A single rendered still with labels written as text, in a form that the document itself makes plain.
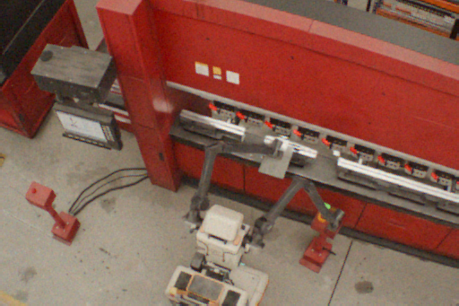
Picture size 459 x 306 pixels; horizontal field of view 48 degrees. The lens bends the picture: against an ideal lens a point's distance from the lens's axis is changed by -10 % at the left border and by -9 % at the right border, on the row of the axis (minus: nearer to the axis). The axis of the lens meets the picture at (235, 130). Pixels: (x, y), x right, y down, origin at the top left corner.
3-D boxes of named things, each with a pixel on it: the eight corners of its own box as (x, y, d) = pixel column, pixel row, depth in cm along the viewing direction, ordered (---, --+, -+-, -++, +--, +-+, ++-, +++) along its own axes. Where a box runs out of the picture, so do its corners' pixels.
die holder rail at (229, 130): (180, 122, 435) (179, 115, 427) (184, 116, 438) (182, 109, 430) (242, 142, 425) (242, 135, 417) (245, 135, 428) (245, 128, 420)
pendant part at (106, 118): (65, 136, 389) (52, 109, 358) (73, 122, 394) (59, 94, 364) (120, 152, 381) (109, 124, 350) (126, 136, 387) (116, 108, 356)
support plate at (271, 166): (258, 171, 399) (258, 170, 398) (270, 141, 412) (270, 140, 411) (282, 179, 395) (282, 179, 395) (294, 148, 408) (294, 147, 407)
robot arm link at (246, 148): (212, 147, 361) (222, 153, 353) (214, 139, 360) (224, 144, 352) (264, 151, 388) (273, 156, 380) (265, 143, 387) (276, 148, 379)
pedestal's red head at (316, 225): (309, 227, 411) (312, 218, 395) (320, 211, 417) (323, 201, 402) (333, 240, 405) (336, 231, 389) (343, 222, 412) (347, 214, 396)
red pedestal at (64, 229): (52, 238, 478) (20, 200, 407) (63, 214, 490) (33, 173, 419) (70, 246, 474) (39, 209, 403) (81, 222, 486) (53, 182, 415)
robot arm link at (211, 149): (203, 138, 354) (212, 144, 347) (220, 139, 363) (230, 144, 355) (189, 205, 363) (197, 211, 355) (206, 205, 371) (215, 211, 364)
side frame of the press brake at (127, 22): (151, 184, 506) (94, 6, 309) (187, 109, 546) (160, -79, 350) (176, 193, 501) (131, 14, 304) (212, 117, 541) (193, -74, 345)
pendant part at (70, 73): (63, 141, 403) (29, 72, 330) (76, 113, 415) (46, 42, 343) (123, 158, 394) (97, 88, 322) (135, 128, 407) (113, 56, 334)
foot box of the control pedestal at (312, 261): (298, 263, 464) (298, 258, 454) (312, 239, 474) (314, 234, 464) (317, 274, 458) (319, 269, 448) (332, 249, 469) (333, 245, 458)
